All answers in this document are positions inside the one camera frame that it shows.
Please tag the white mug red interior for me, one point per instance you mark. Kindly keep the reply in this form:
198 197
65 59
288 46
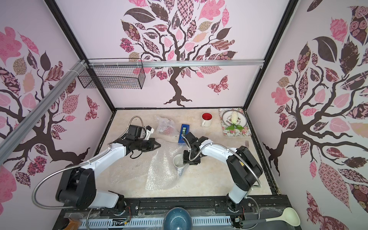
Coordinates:
206 119

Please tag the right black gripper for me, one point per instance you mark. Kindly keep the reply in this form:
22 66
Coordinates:
189 156

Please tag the blue tape dispenser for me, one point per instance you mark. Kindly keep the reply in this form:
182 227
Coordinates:
183 131

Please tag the rear aluminium frame bar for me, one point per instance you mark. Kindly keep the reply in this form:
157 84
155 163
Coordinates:
193 63

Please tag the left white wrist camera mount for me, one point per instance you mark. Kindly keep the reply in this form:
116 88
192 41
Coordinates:
149 130

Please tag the aluminium frame bar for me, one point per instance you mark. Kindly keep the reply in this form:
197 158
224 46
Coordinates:
193 63
13 140

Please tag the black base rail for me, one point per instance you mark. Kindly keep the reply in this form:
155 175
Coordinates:
253 207

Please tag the brown jar black lid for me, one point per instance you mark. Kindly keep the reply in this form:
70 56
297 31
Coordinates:
69 224

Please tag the left aluminium frame bar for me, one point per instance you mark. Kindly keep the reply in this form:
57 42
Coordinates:
13 140

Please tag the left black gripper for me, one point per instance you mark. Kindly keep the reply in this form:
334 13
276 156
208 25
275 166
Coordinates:
153 142

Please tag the white green toy vegetable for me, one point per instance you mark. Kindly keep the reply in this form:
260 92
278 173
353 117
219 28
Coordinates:
234 125

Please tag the blue ceramic bowl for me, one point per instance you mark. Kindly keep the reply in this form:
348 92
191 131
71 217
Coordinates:
177 219

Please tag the white slotted cable duct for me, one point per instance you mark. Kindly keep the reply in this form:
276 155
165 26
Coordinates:
156 223

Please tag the black wire basket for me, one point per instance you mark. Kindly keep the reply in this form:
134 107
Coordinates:
113 73

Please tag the cream ladle grey handle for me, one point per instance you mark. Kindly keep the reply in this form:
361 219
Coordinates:
288 216

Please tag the lavender mug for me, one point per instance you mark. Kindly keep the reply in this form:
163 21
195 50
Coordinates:
179 164

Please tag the white decorated plate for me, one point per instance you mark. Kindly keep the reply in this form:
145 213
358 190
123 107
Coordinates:
226 118

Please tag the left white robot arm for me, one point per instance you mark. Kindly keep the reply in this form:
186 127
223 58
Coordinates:
77 187

